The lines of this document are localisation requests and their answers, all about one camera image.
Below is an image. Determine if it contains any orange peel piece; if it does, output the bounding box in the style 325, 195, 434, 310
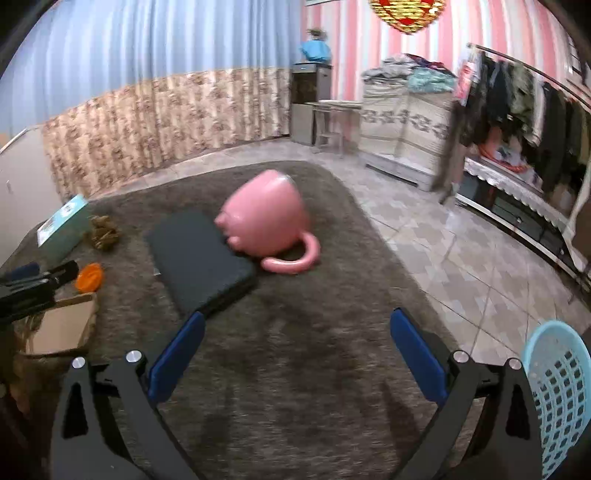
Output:
75, 263, 104, 293

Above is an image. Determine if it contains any light blue carton box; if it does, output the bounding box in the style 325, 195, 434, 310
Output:
37, 194, 91, 267

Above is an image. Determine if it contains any light blue plastic basket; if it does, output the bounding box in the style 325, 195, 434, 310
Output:
521, 320, 590, 479

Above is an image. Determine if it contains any brown crumpled husk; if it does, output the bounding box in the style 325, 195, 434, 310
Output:
85, 215, 120, 252

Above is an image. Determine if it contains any black rectangular case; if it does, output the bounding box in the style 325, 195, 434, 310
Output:
146, 209, 256, 318

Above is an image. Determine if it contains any blue floral curtain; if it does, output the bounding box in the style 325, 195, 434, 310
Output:
1, 1, 301, 198

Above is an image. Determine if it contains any low lace covered bench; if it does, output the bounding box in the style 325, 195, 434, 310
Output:
456, 157, 590, 288

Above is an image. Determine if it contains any pink pig mug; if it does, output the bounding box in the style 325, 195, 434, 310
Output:
214, 169, 321, 274

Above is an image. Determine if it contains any patterned cloth covered cabinet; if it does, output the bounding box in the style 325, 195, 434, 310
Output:
358, 83, 453, 191

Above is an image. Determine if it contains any clothes rack with garments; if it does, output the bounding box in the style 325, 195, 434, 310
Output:
440, 42, 591, 222

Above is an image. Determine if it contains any small metal stool table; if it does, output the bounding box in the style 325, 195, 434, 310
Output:
307, 99, 362, 157

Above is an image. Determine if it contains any grey water dispenser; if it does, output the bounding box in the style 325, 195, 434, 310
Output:
290, 62, 332, 146

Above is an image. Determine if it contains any blue covered water bottle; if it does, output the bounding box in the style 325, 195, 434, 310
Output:
301, 39, 332, 64

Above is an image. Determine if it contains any pile of folded clothes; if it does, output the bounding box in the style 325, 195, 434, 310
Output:
361, 53, 457, 93

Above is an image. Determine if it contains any red gold heart decoration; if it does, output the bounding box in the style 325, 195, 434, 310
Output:
369, 0, 447, 35

